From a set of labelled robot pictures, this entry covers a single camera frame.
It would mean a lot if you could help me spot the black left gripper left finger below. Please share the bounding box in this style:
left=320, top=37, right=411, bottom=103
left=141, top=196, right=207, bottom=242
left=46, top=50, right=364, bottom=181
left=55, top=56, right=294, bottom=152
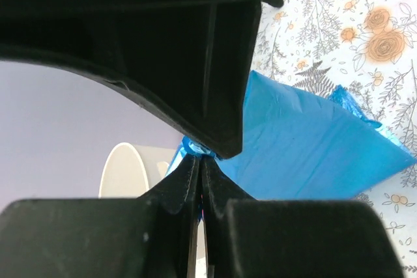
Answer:
left=1, top=156, right=199, bottom=277

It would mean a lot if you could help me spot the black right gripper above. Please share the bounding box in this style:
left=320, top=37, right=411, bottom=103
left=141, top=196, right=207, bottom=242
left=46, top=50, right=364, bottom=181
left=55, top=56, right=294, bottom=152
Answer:
left=1, top=0, right=261, bottom=159

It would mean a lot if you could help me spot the blue plastic trash bag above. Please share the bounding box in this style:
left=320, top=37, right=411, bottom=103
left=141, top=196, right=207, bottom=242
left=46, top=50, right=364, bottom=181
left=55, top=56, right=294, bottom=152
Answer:
left=164, top=69, right=417, bottom=201

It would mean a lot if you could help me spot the white cylindrical trash bin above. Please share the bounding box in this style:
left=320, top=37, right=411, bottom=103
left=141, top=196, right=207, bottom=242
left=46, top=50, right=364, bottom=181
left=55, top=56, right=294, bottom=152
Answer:
left=98, top=143, right=175, bottom=198

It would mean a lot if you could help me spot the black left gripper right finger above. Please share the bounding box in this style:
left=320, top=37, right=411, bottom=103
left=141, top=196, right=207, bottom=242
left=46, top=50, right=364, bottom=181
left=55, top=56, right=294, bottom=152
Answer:
left=200, top=157, right=403, bottom=277

